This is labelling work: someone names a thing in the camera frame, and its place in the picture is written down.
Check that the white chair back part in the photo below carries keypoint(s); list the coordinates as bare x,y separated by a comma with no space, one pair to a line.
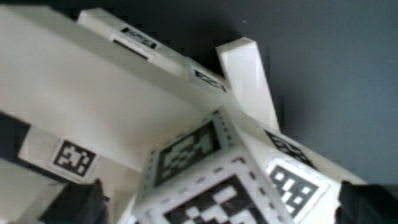
85,90

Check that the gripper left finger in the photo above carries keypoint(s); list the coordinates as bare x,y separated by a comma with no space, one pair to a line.
78,206

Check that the white tagged cube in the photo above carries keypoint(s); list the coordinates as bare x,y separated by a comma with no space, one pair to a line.
215,184

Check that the white chair seat part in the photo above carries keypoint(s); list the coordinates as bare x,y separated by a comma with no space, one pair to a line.
67,162

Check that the white leg block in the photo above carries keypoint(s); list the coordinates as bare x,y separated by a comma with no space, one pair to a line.
204,78
124,35

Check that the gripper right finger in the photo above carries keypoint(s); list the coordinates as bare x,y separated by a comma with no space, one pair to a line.
367,205

